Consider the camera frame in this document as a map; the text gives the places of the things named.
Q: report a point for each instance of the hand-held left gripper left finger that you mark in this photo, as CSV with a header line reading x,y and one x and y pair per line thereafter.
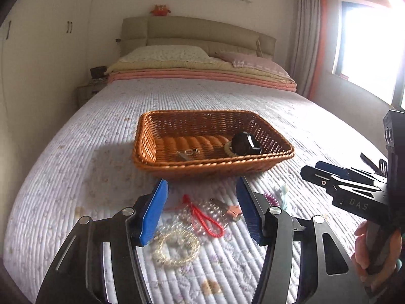
x,y
154,212

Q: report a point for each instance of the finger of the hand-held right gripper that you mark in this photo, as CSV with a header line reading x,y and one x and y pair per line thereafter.
x,y
332,167
319,177

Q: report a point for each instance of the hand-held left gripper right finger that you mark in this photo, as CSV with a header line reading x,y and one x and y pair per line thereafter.
x,y
248,210

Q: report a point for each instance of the brown wicker basket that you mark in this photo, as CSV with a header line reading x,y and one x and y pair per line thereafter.
x,y
177,129

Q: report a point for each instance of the person's right hand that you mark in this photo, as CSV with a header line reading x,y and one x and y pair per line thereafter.
x,y
360,247

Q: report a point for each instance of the pink comb hair clip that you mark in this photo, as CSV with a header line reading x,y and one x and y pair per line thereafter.
x,y
235,210

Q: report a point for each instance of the metal hair clip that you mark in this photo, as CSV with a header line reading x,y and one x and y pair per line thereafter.
x,y
186,154

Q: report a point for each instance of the black watch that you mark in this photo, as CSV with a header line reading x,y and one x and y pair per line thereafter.
x,y
245,142

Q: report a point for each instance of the white quilted bedspread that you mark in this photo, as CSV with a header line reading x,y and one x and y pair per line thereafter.
x,y
95,152

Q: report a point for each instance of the window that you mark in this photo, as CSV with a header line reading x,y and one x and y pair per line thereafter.
x,y
367,44

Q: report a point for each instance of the pink pillow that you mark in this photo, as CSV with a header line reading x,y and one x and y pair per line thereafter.
x,y
253,63

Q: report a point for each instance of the white and orange curtain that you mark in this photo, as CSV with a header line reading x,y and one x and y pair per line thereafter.
x,y
308,38

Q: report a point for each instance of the beige nightstand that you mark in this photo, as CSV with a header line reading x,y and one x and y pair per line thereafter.
x,y
90,91

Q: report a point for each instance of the pink folded blanket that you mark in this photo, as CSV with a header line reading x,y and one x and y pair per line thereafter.
x,y
189,76

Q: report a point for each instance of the yellow folded blanket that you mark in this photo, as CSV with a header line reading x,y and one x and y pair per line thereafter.
x,y
177,67

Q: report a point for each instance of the dark small box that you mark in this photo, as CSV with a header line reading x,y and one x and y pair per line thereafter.
x,y
97,72

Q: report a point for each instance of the white floral pillow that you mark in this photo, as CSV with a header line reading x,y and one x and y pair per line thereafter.
x,y
164,53

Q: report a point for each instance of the beige padded headboard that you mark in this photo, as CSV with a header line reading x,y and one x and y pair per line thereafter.
x,y
189,30

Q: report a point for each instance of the white wardrobe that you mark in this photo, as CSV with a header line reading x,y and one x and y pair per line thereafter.
x,y
44,53

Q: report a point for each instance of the orange plush toy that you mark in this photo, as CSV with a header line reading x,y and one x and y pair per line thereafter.
x,y
160,10

